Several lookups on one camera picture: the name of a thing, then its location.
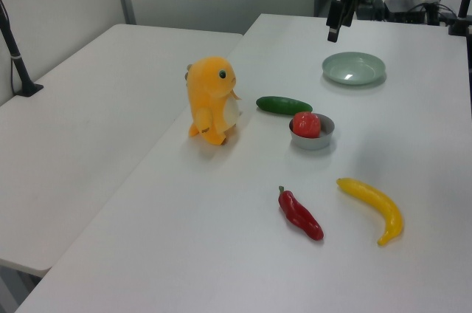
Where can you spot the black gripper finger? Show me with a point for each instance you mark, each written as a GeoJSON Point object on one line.
{"type": "Point", "coordinates": [348, 12]}
{"type": "Point", "coordinates": [334, 19]}

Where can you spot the red apple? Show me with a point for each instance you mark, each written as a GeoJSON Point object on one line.
{"type": "Point", "coordinates": [307, 124]}

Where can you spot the grey bowl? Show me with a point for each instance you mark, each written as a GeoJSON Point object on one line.
{"type": "Point", "coordinates": [313, 143]}

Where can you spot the pale green plate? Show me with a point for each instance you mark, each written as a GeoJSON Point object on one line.
{"type": "Point", "coordinates": [353, 68]}

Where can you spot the black computer box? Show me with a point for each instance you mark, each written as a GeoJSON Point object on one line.
{"type": "Point", "coordinates": [403, 10]}

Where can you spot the green cucumber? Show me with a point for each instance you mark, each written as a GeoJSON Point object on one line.
{"type": "Point", "coordinates": [284, 105]}

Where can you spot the orange plush toy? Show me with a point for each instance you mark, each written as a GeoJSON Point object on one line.
{"type": "Point", "coordinates": [212, 102]}

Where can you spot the yellow banana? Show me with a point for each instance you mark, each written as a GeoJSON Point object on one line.
{"type": "Point", "coordinates": [380, 206]}

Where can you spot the red chili pepper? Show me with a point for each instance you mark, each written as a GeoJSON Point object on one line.
{"type": "Point", "coordinates": [299, 217]}

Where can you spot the black camera stand pole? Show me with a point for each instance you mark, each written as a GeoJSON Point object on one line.
{"type": "Point", "coordinates": [16, 58]}

